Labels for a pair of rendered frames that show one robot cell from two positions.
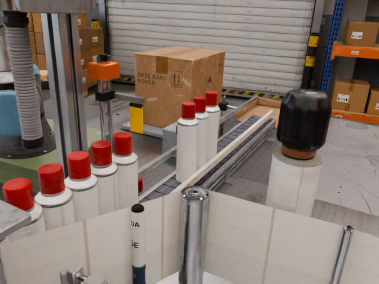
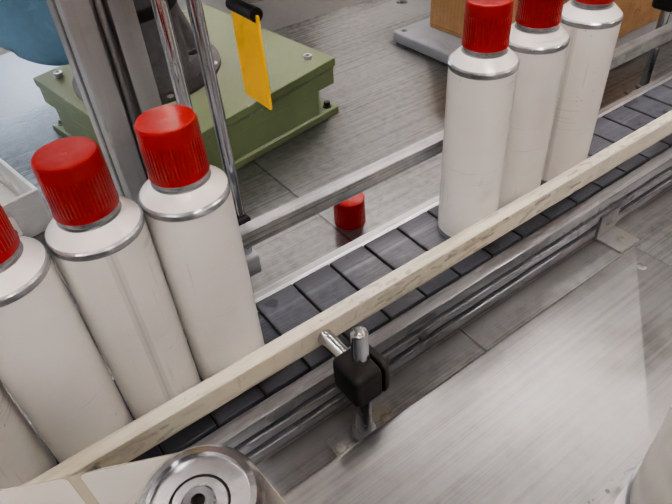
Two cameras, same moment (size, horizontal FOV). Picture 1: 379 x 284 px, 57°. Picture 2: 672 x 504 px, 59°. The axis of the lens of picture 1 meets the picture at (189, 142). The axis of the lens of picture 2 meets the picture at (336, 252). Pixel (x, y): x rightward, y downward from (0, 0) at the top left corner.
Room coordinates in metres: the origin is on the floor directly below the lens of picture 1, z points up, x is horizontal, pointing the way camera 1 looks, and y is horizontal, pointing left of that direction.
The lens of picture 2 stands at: (0.36, -0.09, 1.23)
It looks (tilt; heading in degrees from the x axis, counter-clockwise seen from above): 41 degrees down; 29
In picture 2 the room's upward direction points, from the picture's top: 5 degrees counter-clockwise
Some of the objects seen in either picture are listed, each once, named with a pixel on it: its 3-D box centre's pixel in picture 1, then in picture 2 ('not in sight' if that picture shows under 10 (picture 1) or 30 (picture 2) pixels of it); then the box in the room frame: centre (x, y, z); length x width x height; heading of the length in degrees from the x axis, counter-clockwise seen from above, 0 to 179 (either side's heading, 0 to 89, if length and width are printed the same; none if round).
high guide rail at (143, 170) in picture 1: (193, 137); (522, 101); (0.89, -0.01, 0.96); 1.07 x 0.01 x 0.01; 152
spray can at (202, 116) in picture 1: (197, 136); (524, 102); (0.84, -0.02, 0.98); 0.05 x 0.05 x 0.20
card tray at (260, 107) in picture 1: (273, 112); not in sight; (1.50, -0.38, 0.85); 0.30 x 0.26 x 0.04; 152
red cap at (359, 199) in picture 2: (136, 184); (349, 208); (0.81, 0.14, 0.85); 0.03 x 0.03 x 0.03
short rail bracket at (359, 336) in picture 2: not in sight; (363, 386); (0.58, 0.02, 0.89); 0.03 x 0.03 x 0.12; 62
